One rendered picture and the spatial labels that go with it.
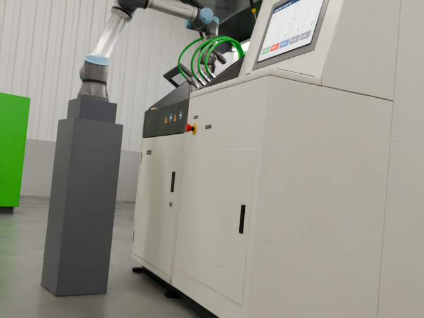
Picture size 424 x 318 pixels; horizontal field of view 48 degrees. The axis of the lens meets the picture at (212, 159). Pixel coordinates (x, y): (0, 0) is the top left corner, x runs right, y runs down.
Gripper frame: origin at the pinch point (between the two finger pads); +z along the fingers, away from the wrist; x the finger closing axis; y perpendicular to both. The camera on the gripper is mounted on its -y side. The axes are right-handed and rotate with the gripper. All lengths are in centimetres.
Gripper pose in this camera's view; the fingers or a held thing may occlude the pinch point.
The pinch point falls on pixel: (210, 79)
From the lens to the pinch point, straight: 270.9
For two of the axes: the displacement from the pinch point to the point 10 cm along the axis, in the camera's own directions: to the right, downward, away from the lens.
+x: 4.3, 0.0, -9.0
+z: -0.9, 9.9, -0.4
